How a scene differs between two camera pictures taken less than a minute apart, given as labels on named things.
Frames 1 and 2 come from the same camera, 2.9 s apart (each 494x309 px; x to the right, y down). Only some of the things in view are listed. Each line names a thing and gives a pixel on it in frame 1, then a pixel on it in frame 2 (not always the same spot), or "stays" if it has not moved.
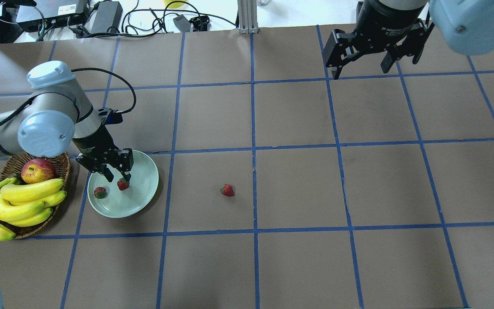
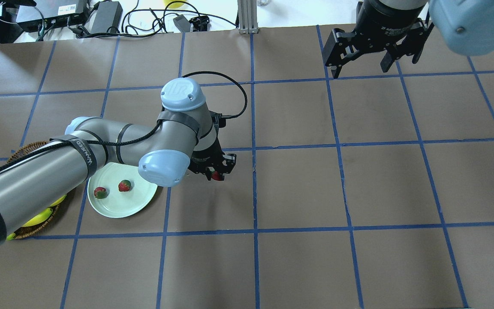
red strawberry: x=122 y=184 stays
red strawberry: x=100 y=192 stays
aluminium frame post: x=247 y=14 stays
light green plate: x=117 y=204 stays
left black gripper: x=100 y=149 to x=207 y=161
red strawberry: x=227 y=189 to x=216 y=176
